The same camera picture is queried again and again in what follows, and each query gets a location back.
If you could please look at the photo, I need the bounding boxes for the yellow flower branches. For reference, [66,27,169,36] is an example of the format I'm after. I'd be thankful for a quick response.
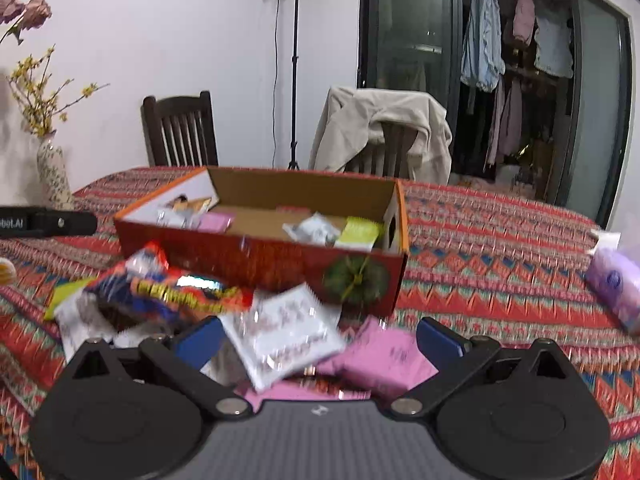
[6,46,108,139]

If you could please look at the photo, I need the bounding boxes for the brown white snack packet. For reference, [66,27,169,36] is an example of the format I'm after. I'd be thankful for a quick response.
[166,194,214,214]

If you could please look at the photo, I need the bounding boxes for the green snack bar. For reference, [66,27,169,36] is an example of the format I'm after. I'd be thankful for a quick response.
[43,276,96,321]
[334,217,383,252]

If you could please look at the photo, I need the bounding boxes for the white snack packet right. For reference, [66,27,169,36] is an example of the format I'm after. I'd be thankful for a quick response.
[220,284,346,392]

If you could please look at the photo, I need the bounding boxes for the white tissue paper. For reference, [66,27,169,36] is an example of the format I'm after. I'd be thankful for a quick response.
[586,229,622,256]

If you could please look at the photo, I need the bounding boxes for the chair under jacket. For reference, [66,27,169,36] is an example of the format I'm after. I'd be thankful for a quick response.
[344,122,418,179]

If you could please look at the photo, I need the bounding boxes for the pink artificial rose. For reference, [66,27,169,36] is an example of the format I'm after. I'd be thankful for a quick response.
[0,0,52,44]

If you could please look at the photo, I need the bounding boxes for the green snack bar on table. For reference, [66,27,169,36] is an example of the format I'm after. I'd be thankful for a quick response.
[43,276,96,321]

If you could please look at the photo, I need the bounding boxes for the silver packet in box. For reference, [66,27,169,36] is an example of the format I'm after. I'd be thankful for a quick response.
[282,214,341,246]

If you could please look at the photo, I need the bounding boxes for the red cardboard box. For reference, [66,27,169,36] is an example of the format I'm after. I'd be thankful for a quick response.
[114,167,409,318]

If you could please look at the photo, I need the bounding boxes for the dark wooden chair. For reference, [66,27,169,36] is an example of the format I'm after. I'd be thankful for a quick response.
[141,90,218,167]

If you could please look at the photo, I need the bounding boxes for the floral ceramic vase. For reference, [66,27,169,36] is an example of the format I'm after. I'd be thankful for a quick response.
[36,132,74,210]

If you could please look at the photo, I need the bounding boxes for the colourful patterned tablecloth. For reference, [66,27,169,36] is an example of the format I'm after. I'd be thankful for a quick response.
[1,167,639,479]

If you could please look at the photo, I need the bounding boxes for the hanging pink garment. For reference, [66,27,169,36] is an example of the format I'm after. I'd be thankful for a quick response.
[512,0,536,46]

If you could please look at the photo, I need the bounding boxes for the beige jacket on chair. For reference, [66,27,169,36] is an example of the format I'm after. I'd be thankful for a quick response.
[309,87,452,185]

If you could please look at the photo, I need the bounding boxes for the hanging light blue shirt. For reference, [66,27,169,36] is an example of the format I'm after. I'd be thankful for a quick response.
[460,0,506,93]

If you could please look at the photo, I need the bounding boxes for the red blue snack bag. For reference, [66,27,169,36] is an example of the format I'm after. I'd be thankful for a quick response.
[85,243,254,326]

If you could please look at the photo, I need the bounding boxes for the black light stand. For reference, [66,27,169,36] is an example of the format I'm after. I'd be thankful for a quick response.
[274,0,300,170]

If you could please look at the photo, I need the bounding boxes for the pink snack packet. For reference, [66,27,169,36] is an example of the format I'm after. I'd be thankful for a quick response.
[196,211,234,233]
[316,314,440,401]

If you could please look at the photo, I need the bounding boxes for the white snack packet lower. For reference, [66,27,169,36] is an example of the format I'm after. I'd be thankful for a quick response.
[54,290,152,363]

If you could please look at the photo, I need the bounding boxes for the purple tissue pack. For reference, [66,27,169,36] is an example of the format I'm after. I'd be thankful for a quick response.
[586,248,640,336]

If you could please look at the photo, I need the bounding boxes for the white packet in box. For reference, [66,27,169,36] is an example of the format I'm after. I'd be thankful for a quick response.
[156,208,202,230]

